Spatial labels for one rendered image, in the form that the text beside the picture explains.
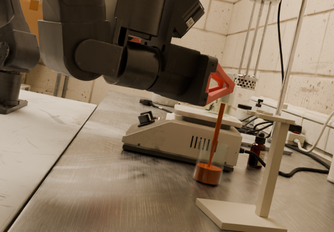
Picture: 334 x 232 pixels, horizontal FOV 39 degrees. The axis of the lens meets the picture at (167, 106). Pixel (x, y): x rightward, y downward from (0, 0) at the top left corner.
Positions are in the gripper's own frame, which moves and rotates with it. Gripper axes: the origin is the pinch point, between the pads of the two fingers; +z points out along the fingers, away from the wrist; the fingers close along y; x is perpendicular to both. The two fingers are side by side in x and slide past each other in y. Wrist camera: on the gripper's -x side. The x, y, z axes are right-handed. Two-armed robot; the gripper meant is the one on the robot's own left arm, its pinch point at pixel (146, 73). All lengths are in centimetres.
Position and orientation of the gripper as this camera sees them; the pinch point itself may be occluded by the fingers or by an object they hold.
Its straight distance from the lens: 91.7
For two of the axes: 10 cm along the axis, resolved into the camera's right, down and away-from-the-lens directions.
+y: 0.3, -0.7, 10.0
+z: 6.2, 7.8, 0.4
